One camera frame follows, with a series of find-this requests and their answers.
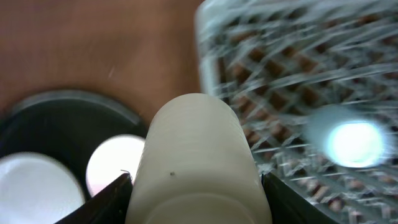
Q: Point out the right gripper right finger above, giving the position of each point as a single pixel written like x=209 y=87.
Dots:
x=288 y=206

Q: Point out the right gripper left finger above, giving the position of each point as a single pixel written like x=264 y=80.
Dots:
x=108 y=206

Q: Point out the pink bowl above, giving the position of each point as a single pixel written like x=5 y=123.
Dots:
x=113 y=157

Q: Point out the grey plate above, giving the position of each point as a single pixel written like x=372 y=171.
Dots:
x=37 y=189

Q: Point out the light blue cup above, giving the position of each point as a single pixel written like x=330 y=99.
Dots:
x=347 y=138

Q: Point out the cream white cup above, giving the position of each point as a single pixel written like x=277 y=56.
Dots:
x=197 y=168

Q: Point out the grey dishwasher rack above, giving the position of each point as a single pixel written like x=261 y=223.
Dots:
x=276 y=62

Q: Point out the round black tray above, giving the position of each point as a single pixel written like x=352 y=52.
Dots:
x=67 y=125

